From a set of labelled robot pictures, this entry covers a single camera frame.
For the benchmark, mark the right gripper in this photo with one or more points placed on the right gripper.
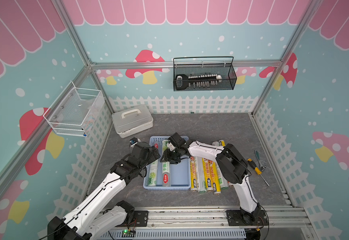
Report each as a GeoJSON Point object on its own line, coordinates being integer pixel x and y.
{"type": "Point", "coordinates": [166, 155]}

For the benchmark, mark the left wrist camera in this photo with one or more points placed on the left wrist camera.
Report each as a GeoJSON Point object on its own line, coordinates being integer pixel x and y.
{"type": "Point", "coordinates": [133, 141]}

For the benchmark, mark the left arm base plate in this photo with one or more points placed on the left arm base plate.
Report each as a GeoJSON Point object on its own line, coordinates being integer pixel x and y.
{"type": "Point", "coordinates": [139, 219]}

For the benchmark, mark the small green circuit board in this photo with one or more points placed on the small green circuit board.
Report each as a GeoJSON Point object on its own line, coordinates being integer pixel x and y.
{"type": "Point", "coordinates": [128, 233]}

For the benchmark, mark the yellow blue-label wrap roll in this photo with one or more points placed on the yellow blue-label wrap roll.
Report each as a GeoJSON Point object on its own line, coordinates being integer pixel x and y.
{"type": "Point", "coordinates": [214, 178]}

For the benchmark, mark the yellow black screwdriver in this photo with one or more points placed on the yellow black screwdriver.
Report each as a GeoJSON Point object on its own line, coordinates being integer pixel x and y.
{"type": "Point", "coordinates": [253, 165]}

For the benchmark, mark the light blue plastic basket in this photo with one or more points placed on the light blue plastic basket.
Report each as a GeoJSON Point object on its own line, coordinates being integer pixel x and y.
{"type": "Point", "coordinates": [179, 177]}

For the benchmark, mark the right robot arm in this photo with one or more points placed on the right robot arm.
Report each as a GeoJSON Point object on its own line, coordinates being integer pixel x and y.
{"type": "Point", "coordinates": [233, 166]}

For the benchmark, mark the white wire mesh basket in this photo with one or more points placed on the white wire mesh basket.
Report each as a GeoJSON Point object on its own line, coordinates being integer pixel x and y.
{"type": "Point", "coordinates": [75, 111]}

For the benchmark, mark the white plastic storage box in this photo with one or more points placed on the white plastic storage box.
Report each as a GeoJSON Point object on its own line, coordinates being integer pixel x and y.
{"type": "Point", "coordinates": [132, 121]}

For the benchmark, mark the black wire mesh basket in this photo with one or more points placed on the black wire mesh basket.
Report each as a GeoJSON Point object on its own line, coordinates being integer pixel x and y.
{"type": "Point", "coordinates": [203, 74]}

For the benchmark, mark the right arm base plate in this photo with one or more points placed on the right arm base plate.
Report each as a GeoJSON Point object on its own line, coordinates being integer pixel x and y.
{"type": "Point", "coordinates": [239, 218]}

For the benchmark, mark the green handled tool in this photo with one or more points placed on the green handled tool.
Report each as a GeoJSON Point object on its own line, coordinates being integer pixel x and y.
{"type": "Point", "coordinates": [261, 166]}

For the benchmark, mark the clear green wrap roll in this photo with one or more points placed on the clear green wrap roll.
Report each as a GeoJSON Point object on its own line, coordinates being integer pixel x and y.
{"type": "Point", "coordinates": [200, 175]}

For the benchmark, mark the black socket bit holder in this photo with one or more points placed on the black socket bit holder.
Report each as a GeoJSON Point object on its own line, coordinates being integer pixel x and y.
{"type": "Point", "coordinates": [183, 82]}

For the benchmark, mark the grey slotted cable duct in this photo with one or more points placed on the grey slotted cable duct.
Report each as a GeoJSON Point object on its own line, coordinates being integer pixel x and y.
{"type": "Point", "coordinates": [179, 234]}

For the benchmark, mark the yellow red wrap roll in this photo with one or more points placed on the yellow red wrap roll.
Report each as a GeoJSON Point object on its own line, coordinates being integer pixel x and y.
{"type": "Point", "coordinates": [193, 174]}

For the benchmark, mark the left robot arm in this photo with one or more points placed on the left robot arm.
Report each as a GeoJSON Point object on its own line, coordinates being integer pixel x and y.
{"type": "Point", "coordinates": [85, 222]}

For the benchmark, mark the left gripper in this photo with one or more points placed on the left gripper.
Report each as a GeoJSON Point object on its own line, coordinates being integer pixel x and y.
{"type": "Point", "coordinates": [152, 157]}

